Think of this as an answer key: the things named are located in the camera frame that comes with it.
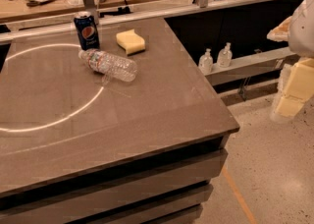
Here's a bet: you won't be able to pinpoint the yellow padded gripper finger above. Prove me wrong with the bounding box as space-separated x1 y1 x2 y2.
270 58 314 123
267 17 291 42

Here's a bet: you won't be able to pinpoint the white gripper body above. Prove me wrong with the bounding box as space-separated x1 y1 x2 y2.
288 0 314 58

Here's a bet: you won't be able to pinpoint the clear plastic water bottle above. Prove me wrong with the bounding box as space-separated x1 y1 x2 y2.
78 49 137 84

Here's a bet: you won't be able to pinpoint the right clear sanitizer bottle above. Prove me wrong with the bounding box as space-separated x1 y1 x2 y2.
217 42 233 68

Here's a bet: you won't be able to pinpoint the clear sanitizer bottle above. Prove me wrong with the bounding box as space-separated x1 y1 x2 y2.
198 48 213 75
217 42 233 68

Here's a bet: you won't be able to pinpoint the left clear sanitizer bottle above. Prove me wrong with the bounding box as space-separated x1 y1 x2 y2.
198 48 213 75

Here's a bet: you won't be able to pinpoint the yellow wavy sponge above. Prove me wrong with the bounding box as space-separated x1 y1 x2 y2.
116 29 145 55

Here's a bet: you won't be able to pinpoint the blue Pepsi soda can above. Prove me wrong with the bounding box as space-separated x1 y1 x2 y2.
74 11 100 50

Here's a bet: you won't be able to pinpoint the grey metal frame rail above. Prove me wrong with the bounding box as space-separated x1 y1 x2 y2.
0 0 314 44

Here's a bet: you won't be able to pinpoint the black handled pliers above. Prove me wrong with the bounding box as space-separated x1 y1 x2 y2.
26 0 56 7

